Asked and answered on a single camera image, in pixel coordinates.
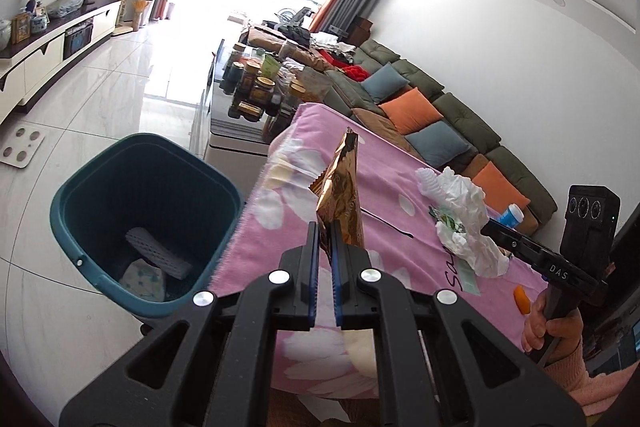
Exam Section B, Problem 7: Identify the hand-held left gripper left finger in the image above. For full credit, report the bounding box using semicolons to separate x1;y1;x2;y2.
59;221;321;427

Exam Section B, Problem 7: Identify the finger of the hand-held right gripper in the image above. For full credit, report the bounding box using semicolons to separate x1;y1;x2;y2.
480;217;551;269

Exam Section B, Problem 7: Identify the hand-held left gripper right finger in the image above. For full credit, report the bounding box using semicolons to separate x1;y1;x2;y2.
330;221;587;427

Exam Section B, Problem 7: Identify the white plastic bag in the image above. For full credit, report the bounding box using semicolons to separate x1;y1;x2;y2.
435;167;511;279

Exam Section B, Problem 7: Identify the orange peel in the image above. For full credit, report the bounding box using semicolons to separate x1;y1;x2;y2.
514;285;535;315

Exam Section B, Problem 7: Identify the green printed wrapper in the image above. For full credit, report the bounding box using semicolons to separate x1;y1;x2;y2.
429;205;471;235

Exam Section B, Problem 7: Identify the gold snack bag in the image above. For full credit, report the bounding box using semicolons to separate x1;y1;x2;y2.
309;127;366;268

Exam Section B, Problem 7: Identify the teal trash bin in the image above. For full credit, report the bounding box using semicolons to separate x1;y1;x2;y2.
50;133;244;319

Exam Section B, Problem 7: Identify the person's right forearm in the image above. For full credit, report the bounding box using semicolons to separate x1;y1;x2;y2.
542;341;640;418

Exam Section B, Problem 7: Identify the person's right hand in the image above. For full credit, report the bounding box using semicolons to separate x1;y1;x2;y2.
520;289;583;358

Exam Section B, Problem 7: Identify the small blue capped bottle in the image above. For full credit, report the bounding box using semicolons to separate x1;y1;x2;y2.
497;203;525;228

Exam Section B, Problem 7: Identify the orange cushion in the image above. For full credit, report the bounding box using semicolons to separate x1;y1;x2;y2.
378;87;445;135
472;161;531;215

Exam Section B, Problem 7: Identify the pink floral blanket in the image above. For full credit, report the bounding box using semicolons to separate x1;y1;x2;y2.
210;103;551;413

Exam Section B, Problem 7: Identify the blue cushion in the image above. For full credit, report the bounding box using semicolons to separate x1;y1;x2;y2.
404;119;471;168
361;63;408;102

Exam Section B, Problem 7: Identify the green sofa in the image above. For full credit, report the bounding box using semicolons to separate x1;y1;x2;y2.
325;39;558;235

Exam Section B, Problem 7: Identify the glass top coffee table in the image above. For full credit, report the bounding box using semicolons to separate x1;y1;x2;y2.
202;39;301;158

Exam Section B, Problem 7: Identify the white foam net sleeve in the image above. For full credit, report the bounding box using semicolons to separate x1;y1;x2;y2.
125;227;193;279

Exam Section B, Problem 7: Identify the white patterned packet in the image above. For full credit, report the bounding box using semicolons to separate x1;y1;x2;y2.
119;258;166;303

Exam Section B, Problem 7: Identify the group of glass jars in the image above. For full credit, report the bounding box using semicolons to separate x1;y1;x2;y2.
222;42;311;130

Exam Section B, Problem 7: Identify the red cloth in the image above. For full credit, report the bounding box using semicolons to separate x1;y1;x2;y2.
320;49;371;82

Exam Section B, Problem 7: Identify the brown box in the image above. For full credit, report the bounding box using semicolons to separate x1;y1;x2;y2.
347;18;373;45

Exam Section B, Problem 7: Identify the white bathroom scale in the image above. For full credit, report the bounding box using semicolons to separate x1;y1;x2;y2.
0;126;46;168

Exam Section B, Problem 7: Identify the white tv cabinet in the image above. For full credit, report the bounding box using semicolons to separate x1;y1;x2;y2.
0;0;123;122

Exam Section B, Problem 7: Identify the plastic wrapped tray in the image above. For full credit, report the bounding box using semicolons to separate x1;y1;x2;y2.
46;0;86;18

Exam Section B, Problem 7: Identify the wooden photo frame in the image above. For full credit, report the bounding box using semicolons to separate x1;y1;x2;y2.
11;12;32;44

